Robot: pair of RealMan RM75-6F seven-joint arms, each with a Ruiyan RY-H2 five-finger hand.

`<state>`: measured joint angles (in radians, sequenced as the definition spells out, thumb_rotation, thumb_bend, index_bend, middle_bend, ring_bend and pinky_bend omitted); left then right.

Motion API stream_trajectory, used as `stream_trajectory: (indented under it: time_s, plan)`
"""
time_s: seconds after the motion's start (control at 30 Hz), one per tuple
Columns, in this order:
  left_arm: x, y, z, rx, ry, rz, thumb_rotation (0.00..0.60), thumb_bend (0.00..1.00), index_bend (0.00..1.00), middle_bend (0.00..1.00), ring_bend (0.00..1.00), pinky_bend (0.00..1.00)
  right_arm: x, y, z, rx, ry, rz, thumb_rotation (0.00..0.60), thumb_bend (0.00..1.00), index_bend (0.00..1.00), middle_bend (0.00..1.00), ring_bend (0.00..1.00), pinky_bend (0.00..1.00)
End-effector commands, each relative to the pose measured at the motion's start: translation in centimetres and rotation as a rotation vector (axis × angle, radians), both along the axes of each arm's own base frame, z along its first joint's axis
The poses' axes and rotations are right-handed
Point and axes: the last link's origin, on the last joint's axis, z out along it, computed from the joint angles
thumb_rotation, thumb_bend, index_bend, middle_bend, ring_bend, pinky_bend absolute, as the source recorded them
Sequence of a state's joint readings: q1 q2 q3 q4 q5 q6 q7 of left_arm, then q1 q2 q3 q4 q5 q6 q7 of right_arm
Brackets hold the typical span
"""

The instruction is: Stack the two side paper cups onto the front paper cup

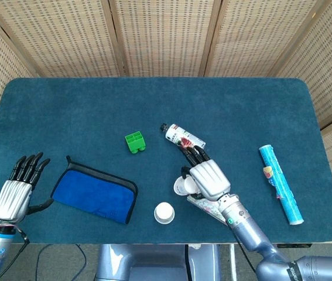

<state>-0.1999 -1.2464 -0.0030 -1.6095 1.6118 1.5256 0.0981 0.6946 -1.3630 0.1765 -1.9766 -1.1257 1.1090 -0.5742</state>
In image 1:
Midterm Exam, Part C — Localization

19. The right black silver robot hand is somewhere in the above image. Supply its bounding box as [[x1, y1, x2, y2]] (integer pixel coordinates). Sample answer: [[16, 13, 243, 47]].
[[179, 145, 231, 202]]

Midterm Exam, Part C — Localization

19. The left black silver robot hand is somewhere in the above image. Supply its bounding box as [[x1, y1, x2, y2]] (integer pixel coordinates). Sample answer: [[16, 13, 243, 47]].
[[0, 152, 52, 223]]

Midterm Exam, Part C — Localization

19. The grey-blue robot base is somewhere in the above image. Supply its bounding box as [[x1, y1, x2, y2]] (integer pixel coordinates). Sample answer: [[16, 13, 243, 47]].
[[94, 244, 222, 281]]

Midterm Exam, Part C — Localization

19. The floral print carton box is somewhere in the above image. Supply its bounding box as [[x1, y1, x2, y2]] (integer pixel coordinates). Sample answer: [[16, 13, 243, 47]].
[[186, 194, 228, 226]]

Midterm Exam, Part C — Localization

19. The white printed drink bottle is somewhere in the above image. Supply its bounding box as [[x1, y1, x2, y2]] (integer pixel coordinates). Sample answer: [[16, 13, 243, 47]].
[[159, 122, 207, 153]]

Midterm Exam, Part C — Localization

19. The light blue printed tube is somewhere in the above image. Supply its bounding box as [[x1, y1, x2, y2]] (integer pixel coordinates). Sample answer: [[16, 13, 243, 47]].
[[258, 144, 304, 225]]

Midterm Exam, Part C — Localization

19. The blue folded towel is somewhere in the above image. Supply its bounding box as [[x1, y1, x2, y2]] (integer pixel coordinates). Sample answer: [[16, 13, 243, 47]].
[[50, 155, 139, 225]]

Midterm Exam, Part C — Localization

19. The green toy building block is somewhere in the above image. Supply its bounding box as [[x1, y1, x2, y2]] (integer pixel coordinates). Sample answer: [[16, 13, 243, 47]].
[[124, 133, 148, 155]]

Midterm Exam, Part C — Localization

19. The metal table leg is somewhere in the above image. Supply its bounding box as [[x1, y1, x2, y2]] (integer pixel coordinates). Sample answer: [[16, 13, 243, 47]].
[[228, 244, 238, 281]]

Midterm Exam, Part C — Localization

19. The teal table mat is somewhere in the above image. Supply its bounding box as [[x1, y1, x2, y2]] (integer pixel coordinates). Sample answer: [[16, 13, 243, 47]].
[[0, 77, 332, 245]]

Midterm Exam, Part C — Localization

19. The black table control panel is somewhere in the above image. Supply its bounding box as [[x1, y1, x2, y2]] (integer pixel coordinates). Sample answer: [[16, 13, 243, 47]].
[[273, 243, 312, 249]]

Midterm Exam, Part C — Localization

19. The woven bamboo folding screen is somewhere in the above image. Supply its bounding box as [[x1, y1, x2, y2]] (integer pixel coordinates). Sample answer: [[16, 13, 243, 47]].
[[0, 0, 332, 219]]

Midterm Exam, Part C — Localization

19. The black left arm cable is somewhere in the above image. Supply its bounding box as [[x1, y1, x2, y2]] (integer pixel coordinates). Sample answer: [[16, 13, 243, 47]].
[[0, 231, 30, 281]]

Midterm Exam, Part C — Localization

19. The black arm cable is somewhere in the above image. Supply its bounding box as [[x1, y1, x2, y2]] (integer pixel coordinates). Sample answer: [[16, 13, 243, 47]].
[[0, 231, 30, 281], [234, 237, 256, 273]]

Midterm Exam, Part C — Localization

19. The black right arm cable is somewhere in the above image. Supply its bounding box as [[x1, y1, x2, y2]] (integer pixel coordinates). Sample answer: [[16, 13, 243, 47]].
[[234, 237, 256, 273]]

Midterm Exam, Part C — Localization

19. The blue floor cable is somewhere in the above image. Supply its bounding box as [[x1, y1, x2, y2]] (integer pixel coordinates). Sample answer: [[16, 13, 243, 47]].
[[35, 244, 96, 281]]

